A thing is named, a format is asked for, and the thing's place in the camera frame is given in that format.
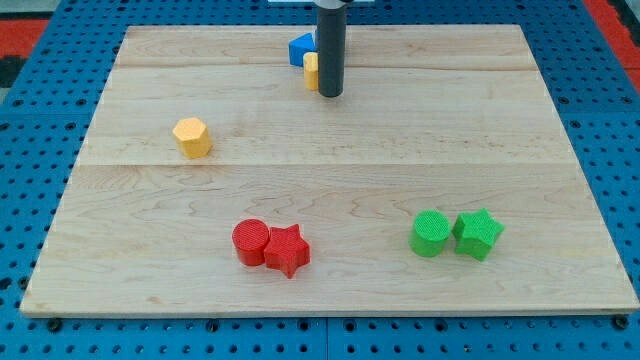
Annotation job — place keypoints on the yellow heart block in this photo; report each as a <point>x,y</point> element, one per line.
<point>311,71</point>

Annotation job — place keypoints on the yellow hexagon block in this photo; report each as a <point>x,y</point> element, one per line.
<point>192,137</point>

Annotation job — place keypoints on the red star block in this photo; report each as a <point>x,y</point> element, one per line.
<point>287,250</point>

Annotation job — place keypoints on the red cylinder block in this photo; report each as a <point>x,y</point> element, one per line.
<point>250,238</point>

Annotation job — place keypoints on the green cylinder block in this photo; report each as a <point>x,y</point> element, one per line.
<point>430,231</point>

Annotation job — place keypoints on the blue triangle block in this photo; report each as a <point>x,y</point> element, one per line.
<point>299,46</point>

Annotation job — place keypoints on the light wooden board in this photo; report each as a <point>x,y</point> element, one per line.
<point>454,118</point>

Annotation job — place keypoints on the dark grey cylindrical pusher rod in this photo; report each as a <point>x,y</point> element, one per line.
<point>330,44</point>

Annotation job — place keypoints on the green star block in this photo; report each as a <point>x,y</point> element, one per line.
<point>476,233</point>

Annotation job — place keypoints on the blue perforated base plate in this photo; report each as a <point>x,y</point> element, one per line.
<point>49,107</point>

